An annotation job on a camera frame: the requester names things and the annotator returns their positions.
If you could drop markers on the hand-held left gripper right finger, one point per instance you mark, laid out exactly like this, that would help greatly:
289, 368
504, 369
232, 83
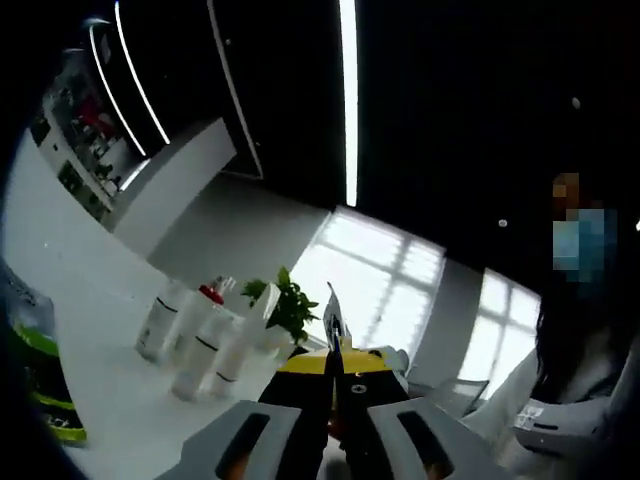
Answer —
370, 415

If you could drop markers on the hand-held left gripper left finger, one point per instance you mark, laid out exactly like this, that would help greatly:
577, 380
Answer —
280, 425

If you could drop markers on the white skincare tube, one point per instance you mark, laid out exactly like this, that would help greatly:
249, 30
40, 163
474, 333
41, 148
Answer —
245, 340

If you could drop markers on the silver skincare bottle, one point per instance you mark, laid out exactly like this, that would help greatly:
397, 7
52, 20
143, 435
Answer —
195, 365

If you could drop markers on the small blue white skincare sachet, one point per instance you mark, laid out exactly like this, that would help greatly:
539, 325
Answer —
334, 315

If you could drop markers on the clear red-cap skincare bottle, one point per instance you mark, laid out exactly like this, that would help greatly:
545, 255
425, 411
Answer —
212, 294

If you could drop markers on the white red-label skincare bottle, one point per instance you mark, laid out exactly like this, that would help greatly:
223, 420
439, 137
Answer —
157, 325

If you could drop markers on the black green skincare sachet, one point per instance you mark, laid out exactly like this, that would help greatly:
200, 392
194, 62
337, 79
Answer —
45, 375

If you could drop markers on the green potted plant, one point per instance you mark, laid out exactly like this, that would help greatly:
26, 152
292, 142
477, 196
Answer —
292, 305

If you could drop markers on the large bright window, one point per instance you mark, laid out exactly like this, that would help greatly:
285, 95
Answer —
370, 280
500, 340

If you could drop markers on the white chest-worn device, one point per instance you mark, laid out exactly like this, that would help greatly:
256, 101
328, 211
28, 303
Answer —
555, 425

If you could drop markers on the person's torso in white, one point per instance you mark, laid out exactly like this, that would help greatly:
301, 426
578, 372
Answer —
590, 350

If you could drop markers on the long ceiling light strip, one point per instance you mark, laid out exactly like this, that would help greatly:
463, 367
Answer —
349, 100

